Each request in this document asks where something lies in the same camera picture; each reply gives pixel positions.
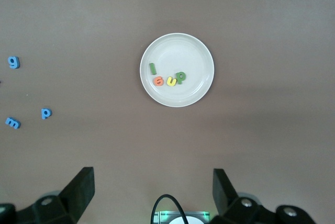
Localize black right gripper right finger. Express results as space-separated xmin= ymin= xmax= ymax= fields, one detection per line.
xmin=209 ymin=168 xmax=278 ymax=224

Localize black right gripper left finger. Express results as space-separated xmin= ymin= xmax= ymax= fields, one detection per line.
xmin=15 ymin=166 xmax=95 ymax=224

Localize green foam letter p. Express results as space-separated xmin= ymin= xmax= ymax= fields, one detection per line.
xmin=175 ymin=71 xmax=187 ymax=85

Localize blue foam letter m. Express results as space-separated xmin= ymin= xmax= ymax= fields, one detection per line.
xmin=5 ymin=116 xmax=21 ymax=130

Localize blue foam letter g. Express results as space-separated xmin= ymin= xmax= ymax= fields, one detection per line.
xmin=7 ymin=55 xmax=20 ymax=69

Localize beige round plate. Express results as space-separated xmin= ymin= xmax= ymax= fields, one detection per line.
xmin=139 ymin=32 xmax=215 ymax=108

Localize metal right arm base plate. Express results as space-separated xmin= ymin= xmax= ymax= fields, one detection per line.
xmin=153 ymin=210 xmax=211 ymax=224

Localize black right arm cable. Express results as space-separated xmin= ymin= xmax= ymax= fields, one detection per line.
xmin=151 ymin=194 xmax=189 ymax=224

